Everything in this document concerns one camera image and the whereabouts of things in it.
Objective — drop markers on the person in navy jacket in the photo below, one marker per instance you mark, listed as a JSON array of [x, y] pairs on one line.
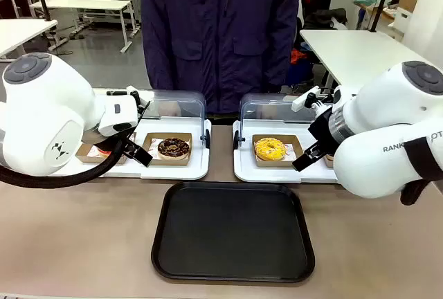
[[218, 36]]

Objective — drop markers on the chocolate sprinkled donut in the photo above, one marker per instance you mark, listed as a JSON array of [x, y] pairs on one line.
[[164, 149]]

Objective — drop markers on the brown cardboard donut box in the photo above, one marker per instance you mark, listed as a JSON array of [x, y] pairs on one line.
[[273, 164], [169, 162], [329, 164], [84, 156]]

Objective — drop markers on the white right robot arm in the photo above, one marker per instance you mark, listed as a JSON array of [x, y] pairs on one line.
[[380, 126]]

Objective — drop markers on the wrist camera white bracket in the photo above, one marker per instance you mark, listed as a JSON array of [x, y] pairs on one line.
[[133, 93], [301, 102]]

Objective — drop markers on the small white box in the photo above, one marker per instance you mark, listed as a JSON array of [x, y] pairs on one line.
[[403, 18]]

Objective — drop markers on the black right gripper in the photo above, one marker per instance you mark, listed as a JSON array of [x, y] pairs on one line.
[[323, 129]]

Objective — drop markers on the black plastic serving tray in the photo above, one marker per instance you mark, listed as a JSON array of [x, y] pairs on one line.
[[232, 229]]

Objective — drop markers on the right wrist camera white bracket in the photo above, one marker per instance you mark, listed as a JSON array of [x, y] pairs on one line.
[[301, 102]]

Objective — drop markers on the white printed paper liner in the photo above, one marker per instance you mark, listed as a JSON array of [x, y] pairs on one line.
[[291, 150], [152, 143]]

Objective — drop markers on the orange cloth item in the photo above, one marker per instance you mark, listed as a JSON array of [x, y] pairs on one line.
[[297, 56]]

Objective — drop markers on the black bag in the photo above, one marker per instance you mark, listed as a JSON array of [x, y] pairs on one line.
[[325, 18]]

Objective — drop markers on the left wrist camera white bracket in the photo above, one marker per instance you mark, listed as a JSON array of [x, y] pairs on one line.
[[133, 93]]

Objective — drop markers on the yellow glazed donut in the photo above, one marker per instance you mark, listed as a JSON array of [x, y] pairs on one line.
[[263, 152]]

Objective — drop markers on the pink glazed donut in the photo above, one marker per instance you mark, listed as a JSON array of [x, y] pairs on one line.
[[104, 152]]

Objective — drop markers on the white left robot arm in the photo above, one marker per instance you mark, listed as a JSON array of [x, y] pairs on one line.
[[41, 105]]

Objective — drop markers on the white bench table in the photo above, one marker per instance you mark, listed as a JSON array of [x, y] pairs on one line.
[[83, 4]]

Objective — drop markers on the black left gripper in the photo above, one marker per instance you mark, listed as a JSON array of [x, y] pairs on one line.
[[127, 145]]

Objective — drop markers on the white display case clear lid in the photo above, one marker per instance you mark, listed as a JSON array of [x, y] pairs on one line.
[[173, 172], [249, 174]]

